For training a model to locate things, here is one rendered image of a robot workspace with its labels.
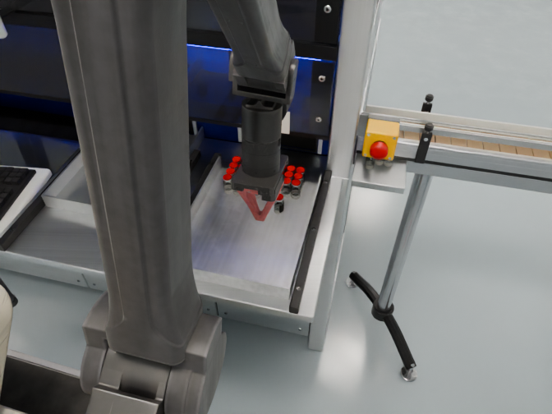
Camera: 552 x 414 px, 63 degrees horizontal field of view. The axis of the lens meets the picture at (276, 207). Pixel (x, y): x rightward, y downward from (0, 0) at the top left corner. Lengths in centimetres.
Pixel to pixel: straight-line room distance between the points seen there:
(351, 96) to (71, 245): 67
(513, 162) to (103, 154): 108
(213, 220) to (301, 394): 91
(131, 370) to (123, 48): 26
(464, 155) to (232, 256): 62
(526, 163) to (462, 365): 93
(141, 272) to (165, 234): 3
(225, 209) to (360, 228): 127
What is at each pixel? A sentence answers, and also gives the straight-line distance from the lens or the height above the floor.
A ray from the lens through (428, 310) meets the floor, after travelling 200.
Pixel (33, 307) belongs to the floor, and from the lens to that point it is 216.
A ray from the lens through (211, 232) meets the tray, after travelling 99.
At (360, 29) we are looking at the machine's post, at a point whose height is 125.
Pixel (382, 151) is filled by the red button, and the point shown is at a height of 100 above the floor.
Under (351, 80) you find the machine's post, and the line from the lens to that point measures 97.
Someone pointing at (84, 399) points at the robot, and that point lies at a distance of 66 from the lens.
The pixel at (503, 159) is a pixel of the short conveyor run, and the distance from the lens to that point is 122.
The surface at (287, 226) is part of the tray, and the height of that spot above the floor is 88.
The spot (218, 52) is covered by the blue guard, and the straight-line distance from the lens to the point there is 101.
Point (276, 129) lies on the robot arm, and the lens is 63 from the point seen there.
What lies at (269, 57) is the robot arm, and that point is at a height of 138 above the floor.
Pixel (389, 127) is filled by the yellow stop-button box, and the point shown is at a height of 103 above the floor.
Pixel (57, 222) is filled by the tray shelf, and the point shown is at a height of 88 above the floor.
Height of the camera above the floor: 161
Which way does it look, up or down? 45 degrees down
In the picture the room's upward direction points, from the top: straight up
